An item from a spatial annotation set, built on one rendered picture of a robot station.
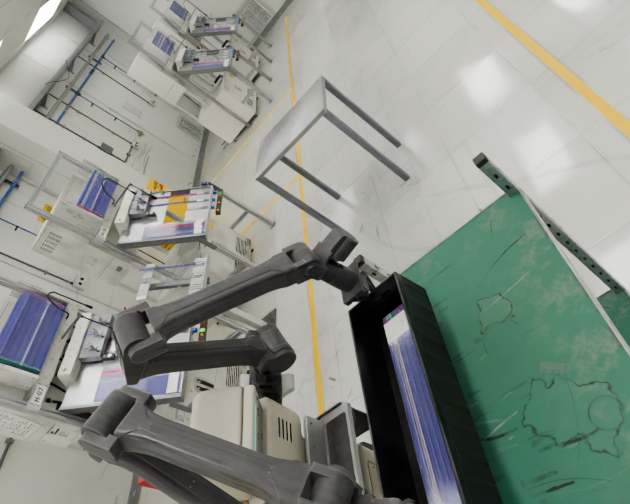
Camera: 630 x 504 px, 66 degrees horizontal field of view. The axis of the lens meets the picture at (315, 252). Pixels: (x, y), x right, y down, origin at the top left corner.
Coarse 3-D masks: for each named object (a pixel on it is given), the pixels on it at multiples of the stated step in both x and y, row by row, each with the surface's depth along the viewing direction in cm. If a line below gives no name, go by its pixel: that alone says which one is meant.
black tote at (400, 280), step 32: (384, 288) 119; (416, 288) 118; (352, 320) 121; (416, 320) 106; (384, 352) 121; (384, 384) 112; (448, 384) 97; (384, 416) 105; (448, 416) 89; (384, 448) 98; (448, 448) 83; (480, 448) 89; (384, 480) 92; (416, 480) 97; (480, 480) 82
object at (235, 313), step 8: (176, 288) 348; (184, 288) 349; (224, 312) 368; (232, 312) 368; (240, 312) 374; (272, 312) 391; (240, 320) 376; (248, 320) 376; (256, 320) 381; (264, 320) 395; (272, 320) 385; (256, 328) 383
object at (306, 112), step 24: (312, 96) 318; (336, 96) 331; (288, 120) 333; (312, 120) 298; (336, 120) 299; (264, 144) 350; (288, 144) 311; (360, 144) 311; (264, 168) 325; (288, 192) 343; (336, 192) 395; (312, 216) 355
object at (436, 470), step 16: (384, 320) 121; (400, 320) 116; (400, 336) 114; (400, 352) 112; (416, 352) 108; (400, 368) 109; (416, 368) 106; (400, 384) 107; (416, 384) 104; (416, 400) 102; (416, 416) 100; (432, 416) 96; (416, 432) 98; (432, 432) 95; (416, 448) 96; (432, 448) 93; (432, 464) 92; (448, 464) 89; (432, 480) 90; (448, 480) 87; (432, 496) 89; (448, 496) 86
